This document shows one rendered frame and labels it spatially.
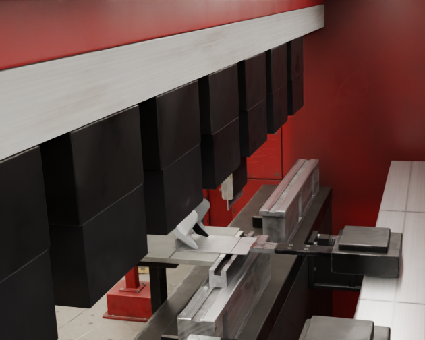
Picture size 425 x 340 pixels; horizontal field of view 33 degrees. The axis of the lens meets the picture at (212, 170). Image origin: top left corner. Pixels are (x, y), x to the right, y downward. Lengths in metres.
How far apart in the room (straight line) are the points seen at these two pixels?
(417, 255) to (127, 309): 2.20
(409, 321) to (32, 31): 0.70
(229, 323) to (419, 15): 1.14
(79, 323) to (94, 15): 2.80
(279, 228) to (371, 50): 0.66
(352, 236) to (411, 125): 0.87
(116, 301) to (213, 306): 2.23
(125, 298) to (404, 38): 1.86
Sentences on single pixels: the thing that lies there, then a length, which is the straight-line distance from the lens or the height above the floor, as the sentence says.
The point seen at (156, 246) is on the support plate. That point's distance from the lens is 1.31.
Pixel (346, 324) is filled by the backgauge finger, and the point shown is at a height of 1.03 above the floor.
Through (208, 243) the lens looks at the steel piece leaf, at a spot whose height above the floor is 1.00.
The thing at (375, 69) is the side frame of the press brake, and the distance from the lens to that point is 2.05.
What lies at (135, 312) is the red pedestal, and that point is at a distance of 3.33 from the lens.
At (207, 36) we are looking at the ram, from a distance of 0.97.
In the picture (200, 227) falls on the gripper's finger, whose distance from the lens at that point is 1.33.
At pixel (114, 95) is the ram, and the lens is 0.69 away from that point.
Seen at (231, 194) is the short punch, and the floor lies 1.11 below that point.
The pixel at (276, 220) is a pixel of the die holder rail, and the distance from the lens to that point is 1.61.
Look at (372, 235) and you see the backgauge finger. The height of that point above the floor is 1.03.
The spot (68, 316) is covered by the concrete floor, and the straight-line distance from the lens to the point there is 3.46.
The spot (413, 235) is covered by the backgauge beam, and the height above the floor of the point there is 0.98.
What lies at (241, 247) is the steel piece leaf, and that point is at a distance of 1.28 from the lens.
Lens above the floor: 1.45
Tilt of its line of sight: 14 degrees down
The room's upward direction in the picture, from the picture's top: 3 degrees counter-clockwise
